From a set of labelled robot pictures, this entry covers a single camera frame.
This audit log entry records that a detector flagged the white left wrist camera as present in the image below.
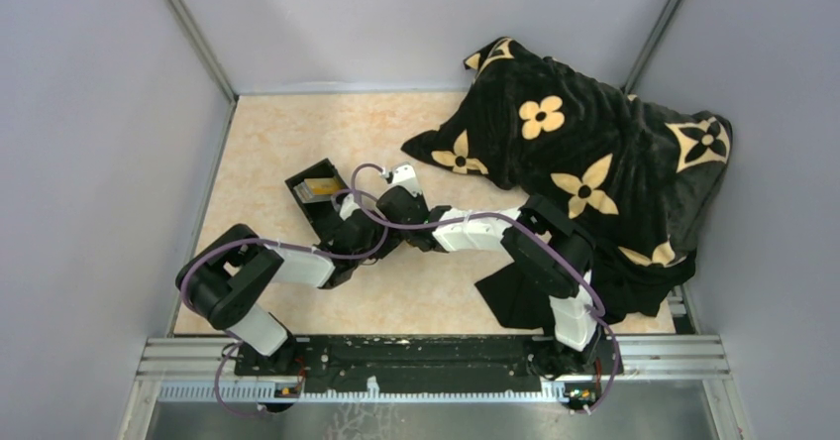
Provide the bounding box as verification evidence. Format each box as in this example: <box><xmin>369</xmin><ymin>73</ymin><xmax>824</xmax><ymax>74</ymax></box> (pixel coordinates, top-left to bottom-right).
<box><xmin>339</xmin><ymin>193</ymin><xmax>361</xmax><ymax>221</ymax></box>

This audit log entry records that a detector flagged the gold card in box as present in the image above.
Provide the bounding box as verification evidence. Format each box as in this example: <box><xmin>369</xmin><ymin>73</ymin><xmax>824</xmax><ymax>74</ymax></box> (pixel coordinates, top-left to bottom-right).
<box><xmin>292</xmin><ymin>177</ymin><xmax>345</xmax><ymax>204</ymax></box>

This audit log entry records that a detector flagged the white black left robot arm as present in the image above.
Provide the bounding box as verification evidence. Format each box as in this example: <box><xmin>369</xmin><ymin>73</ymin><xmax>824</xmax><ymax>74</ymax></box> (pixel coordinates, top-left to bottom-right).
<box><xmin>174</xmin><ymin>210</ymin><xmax>400</xmax><ymax>376</ymax></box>

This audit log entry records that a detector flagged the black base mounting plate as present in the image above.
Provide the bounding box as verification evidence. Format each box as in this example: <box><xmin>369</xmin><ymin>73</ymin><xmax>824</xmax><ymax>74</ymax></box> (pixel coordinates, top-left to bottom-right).
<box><xmin>234</xmin><ymin>335</ymin><xmax>623</xmax><ymax>394</ymax></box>

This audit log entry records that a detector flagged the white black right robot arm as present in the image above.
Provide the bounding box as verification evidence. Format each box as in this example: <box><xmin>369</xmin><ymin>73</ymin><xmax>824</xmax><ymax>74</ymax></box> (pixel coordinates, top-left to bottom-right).
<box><xmin>376</xmin><ymin>187</ymin><xmax>601</xmax><ymax>373</ymax></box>

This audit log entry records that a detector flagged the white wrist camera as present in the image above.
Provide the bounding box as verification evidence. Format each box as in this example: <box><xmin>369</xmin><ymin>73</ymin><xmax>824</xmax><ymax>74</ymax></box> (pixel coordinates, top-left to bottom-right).
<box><xmin>385</xmin><ymin>163</ymin><xmax>423</xmax><ymax>196</ymax></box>
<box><xmin>339</xmin><ymin>193</ymin><xmax>361</xmax><ymax>221</ymax></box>

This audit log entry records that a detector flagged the aluminium front rail frame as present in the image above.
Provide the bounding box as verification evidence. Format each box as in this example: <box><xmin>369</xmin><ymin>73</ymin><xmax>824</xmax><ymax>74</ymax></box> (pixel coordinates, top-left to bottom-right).
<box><xmin>137</xmin><ymin>335</ymin><xmax>730</xmax><ymax>403</ymax></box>

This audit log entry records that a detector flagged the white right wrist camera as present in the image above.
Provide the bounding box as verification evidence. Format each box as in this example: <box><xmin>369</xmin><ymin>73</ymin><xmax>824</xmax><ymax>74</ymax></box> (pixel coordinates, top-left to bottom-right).
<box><xmin>385</xmin><ymin>163</ymin><xmax>423</xmax><ymax>196</ymax></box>

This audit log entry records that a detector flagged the black floral blanket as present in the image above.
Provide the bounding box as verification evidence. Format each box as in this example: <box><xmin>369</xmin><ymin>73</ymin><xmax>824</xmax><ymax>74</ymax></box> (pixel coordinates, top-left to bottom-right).
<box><xmin>402</xmin><ymin>37</ymin><xmax>733</xmax><ymax>323</ymax></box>

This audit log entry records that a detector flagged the black cloth piece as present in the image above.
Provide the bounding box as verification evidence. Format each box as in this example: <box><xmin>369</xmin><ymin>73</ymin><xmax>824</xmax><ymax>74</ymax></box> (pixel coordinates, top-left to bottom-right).
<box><xmin>474</xmin><ymin>264</ymin><xmax>555</xmax><ymax>333</ymax></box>

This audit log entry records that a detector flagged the black plastic box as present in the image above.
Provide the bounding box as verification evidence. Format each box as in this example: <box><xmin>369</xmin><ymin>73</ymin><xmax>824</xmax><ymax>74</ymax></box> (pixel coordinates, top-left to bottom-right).
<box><xmin>285</xmin><ymin>159</ymin><xmax>348</xmax><ymax>239</ymax></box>

